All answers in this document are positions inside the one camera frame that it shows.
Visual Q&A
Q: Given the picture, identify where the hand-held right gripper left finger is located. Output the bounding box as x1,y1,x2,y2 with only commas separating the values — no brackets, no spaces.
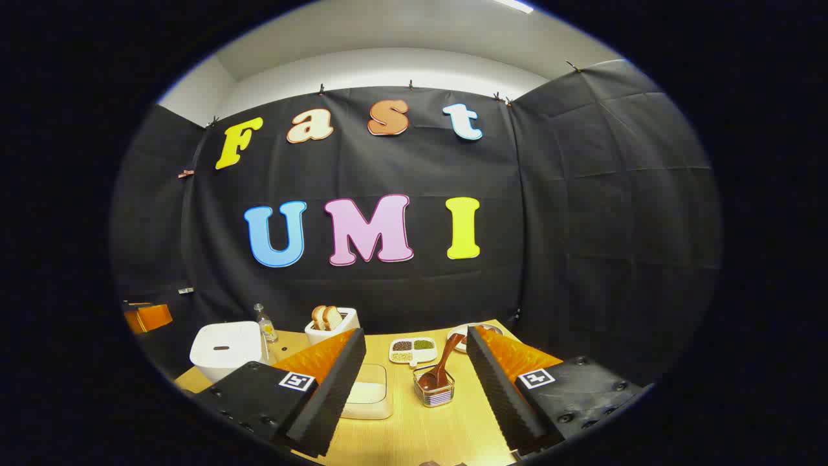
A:
193,327,367,458

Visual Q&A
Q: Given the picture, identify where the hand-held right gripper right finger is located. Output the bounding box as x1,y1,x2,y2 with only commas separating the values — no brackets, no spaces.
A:
466,326,648,457

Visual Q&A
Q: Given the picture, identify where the white rice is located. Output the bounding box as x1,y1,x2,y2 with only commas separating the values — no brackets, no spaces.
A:
346,382,387,405

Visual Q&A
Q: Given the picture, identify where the wire metal chopstick holder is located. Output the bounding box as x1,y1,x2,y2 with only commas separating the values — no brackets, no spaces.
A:
413,364,455,408

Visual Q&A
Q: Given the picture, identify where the brown wooden spoon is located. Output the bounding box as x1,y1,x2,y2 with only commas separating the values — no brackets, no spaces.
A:
418,333,466,392

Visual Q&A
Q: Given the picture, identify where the white rice cooker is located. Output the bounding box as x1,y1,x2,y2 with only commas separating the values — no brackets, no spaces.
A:
190,321,269,384

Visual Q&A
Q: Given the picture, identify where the clear glass dish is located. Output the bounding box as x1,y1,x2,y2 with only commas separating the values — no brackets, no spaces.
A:
341,363,394,420

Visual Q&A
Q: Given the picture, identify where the white toaster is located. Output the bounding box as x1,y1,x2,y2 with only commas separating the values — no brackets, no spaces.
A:
304,307,360,346

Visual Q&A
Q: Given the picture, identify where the white round plate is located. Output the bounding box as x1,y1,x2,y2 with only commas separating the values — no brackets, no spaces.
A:
447,323,503,353

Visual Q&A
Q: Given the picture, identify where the white divided dish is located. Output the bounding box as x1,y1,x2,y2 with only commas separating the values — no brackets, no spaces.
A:
388,337,439,367

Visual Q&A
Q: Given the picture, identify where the clear plastic bottle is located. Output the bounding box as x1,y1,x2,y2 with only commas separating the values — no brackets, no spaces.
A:
254,304,279,344

